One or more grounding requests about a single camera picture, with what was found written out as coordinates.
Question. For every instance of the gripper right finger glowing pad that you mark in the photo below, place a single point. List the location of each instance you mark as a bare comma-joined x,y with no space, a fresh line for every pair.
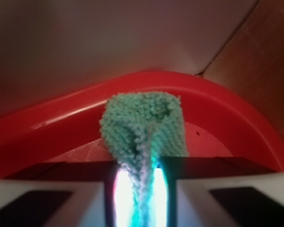
222,192

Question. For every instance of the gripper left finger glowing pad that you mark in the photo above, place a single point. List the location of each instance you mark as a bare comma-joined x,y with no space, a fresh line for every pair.
59,195

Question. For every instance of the light blue knitted cloth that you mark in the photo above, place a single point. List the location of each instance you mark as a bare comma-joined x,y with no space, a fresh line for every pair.
138,129

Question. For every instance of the red plastic tray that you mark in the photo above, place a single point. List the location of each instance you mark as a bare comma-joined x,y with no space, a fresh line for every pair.
40,132

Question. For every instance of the brown wooden cabinet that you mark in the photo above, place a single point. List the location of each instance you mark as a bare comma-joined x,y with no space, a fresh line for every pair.
252,63

